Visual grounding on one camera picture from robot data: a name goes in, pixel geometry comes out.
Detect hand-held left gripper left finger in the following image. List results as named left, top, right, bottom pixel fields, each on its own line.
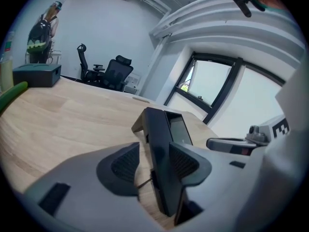
left=24, top=142, right=155, bottom=229

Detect black head camera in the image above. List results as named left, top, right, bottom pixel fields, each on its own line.
left=228, top=0, right=253, bottom=18

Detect large black office chair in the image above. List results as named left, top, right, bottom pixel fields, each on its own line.
left=103, top=55, right=134, bottom=92

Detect white side table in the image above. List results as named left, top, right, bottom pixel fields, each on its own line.
left=124, top=72, right=141, bottom=94

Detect black window frame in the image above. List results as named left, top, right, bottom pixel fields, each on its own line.
left=164, top=51, right=287, bottom=125

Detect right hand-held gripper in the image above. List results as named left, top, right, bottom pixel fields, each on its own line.
left=206, top=115, right=290, bottom=157

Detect tilted black office chair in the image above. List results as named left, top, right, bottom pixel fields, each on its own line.
left=76, top=43, right=107, bottom=84

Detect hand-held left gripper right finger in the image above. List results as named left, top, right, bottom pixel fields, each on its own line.
left=169, top=142, right=265, bottom=231

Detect black and green backpack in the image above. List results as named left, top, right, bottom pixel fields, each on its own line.
left=26, top=19, right=53, bottom=55

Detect teal box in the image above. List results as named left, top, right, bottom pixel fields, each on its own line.
left=12, top=63, right=62, bottom=88

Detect black phone handset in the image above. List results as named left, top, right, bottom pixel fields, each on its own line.
left=131, top=107, right=188, bottom=218

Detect yellow drink bottle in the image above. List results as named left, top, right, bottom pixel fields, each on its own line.
left=0, top=31, right=15, bottom=94

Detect green cucumber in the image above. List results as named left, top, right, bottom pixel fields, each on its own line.
left=0, top=81, right=28, bottom=116

